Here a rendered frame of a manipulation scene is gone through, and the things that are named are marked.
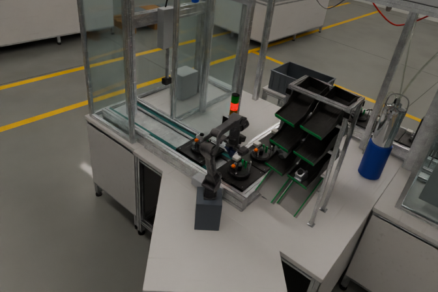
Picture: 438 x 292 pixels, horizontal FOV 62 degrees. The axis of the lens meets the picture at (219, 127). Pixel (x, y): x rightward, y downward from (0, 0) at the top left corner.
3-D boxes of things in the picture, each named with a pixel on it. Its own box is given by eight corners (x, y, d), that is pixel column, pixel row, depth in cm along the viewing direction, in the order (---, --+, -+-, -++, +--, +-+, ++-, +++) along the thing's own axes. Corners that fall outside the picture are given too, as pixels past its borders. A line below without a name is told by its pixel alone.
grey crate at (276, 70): (314, 108, 394) (319, 88, 381) (266, 87, 425) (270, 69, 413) (331, 96, 423) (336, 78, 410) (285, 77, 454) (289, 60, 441)
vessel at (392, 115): (388, 151, 242) (409, 102, 222) (367, 142, 249) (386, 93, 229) (394, 143, 251) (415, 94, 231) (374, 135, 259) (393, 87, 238)
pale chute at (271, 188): (274, 204, 210) (271, 203, 206) (257, 191, 218) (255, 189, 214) (303, 165, 211) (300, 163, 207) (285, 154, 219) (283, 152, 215)
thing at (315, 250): (321, 283, 187) (322, 279, 185) (132, 154, 262) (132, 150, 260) (402, 165, 283) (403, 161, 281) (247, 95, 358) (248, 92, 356)
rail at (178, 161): (241, 212, 220) (244, 199, 214) (144, 148, 264) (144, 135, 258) (246, 207, 223) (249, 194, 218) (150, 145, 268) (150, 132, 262)
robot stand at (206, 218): (193, 229, 205) (196, 204, 194) (195, 211, 216) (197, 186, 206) (218, 231, 206) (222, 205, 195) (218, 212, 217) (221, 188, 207)
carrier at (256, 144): (264, 175, 238) (268, 159, 231) (235, 158, 250) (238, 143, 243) (283, 159, 254) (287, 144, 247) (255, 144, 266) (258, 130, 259)
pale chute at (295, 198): (296, 218, 202) (294, 217, 199) (279, 204, 210) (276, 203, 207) (326, 178, 203) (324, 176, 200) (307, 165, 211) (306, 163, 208)
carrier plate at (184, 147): (201, 166, 238) (201, 163, 237) (175, 150, 250) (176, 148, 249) (224, 151, 255) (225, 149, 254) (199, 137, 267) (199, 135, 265)
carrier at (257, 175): (242, 192, 221) (245, 176, 214) (212, 174, 233) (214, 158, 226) (264, 175, 237) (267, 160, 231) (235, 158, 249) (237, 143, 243)
